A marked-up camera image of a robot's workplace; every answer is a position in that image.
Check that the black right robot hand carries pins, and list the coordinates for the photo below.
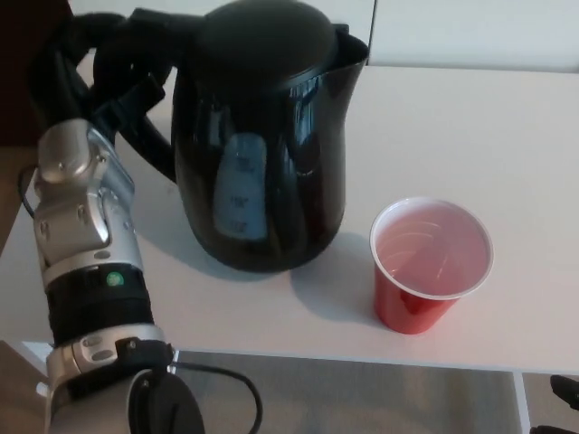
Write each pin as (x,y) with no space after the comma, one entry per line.
(565,389)

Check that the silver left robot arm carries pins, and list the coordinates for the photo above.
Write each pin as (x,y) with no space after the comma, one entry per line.
(86,226)

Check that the white cabinet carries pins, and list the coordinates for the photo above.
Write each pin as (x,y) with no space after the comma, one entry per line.
(475,31)

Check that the black electric kettle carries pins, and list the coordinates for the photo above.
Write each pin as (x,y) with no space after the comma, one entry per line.
(271,158)

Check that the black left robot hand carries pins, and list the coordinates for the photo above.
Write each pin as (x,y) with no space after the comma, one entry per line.
(54,90)

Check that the red plastic cup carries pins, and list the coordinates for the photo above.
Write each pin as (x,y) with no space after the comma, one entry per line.
(411,312)

